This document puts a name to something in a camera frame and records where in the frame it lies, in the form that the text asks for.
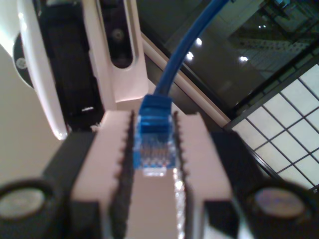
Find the blue network cable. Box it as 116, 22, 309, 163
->
133, 0, 234, 178

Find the white gridded window screen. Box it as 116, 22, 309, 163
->
224, 56, 319, 190

